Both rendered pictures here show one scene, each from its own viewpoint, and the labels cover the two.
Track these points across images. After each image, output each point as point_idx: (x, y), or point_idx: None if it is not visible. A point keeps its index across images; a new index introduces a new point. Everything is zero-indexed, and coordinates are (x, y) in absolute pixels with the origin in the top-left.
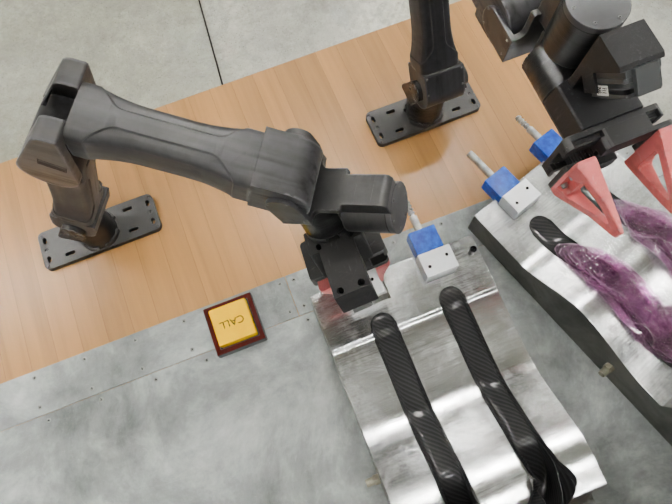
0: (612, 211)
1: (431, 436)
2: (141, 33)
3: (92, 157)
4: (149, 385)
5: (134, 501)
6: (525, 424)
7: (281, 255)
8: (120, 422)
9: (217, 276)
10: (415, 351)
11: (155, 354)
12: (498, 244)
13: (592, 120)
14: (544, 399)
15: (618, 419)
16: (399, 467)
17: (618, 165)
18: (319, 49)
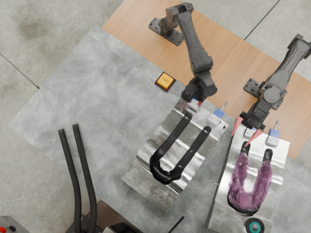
0: (234, 130)
1: (168, 144)
2: None
3: (176, 22)
4: (136, 71)
5: (108, 87)
6: (185, 164)
7: None
8: (123, 70)
9: (175, 69)
10: (187, 128)
11: (144, 67)
12: (233, 136)
13: (251, 113)
14: (195, 166)
15: (206, 197)
16: (156, 139)
17: (282, 157)
18: None
